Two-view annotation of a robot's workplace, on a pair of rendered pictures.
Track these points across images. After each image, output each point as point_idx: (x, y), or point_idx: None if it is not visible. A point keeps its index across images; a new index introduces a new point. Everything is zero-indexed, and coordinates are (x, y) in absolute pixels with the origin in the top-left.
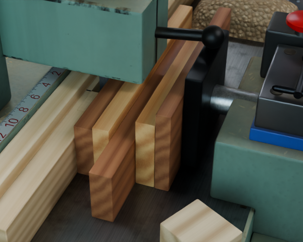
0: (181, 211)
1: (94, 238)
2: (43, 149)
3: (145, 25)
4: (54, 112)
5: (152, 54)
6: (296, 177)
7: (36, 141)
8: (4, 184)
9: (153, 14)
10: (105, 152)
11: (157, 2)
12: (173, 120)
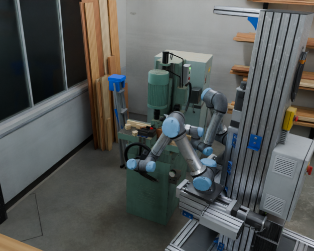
0: (137, 131)
1: (138, 131)
2: (145, 125)
3: (151, 121)
4: (149, 125)
5: (153, 126)
6: None
7: (145, 124)
8: (140, 123)
9: (153, 122)
10: (143, 127)
11: (154, 121)
12: (144, 127)
